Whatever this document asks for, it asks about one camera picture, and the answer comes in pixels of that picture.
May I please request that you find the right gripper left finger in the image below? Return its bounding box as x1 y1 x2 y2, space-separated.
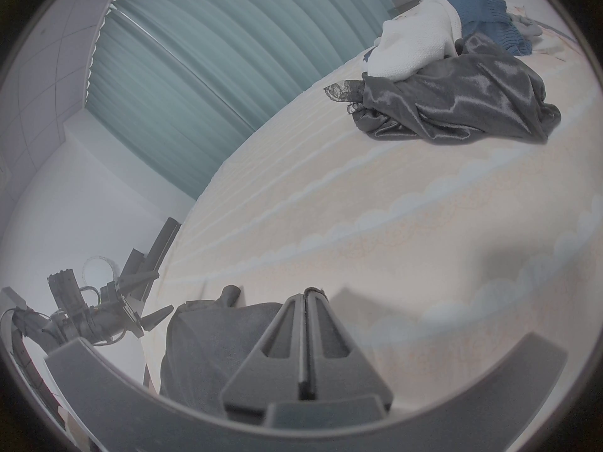
221 292 305 415

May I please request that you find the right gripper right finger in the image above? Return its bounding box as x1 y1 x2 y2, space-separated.
304 289 394 413

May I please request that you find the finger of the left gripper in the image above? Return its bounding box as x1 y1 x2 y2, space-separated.
118 271 161 293
141 305 174 332

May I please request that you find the black T-shirt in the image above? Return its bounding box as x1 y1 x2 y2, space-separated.
159 284 330 415

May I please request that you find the bed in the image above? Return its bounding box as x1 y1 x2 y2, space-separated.
141 0 601 437

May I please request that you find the pile of clothes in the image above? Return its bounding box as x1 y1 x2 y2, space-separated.
324 0 562 146

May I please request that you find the blue-green curtain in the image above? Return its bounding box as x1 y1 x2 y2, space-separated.
85 10 264 201
113 0 402 128

